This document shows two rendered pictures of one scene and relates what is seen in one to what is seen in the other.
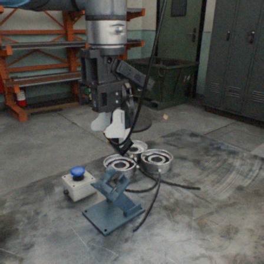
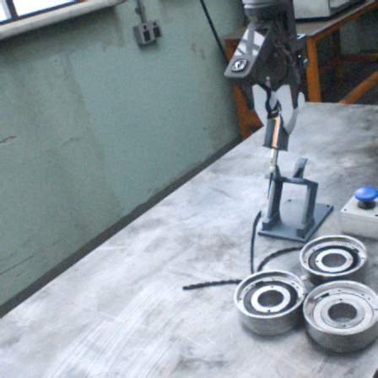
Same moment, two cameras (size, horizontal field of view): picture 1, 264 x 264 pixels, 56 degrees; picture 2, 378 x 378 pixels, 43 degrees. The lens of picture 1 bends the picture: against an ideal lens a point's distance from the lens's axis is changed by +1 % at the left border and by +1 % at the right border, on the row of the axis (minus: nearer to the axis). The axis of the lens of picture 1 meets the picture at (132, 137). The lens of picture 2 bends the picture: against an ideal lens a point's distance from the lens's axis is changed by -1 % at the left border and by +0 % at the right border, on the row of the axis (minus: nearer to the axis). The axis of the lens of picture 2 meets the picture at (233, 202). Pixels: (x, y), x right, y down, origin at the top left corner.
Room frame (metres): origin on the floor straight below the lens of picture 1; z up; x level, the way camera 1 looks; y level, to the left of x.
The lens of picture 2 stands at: (1.26, -0.21, 1.30)
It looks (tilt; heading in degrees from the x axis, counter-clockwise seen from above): 29 degrees down; 170
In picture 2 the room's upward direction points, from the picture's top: 12 degrees counter-clockwise
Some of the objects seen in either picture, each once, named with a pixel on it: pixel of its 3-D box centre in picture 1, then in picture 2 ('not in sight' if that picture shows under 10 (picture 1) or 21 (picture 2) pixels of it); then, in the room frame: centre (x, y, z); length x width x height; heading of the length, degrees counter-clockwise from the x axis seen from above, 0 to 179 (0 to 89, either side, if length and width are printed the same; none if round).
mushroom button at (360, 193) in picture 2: (78, 176); (366, 202); (0.59, 0.15, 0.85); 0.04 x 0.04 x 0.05
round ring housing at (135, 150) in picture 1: (132, 151); (342, 316); (0.79, 0.00, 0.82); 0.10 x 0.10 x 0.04
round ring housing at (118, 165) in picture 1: (119, 167); (334, 264); (0.68, 0.04, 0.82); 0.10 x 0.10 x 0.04
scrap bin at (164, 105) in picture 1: (159, 82); not in sight; (4.18, -0.46, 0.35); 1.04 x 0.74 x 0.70; 38
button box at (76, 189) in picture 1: (77, 184); (368, 213); (0.58, 0.15, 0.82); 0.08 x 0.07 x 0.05; 128
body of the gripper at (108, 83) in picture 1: (105, 79); (274, 40); (0.50, 0.05, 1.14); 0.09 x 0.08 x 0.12; 131
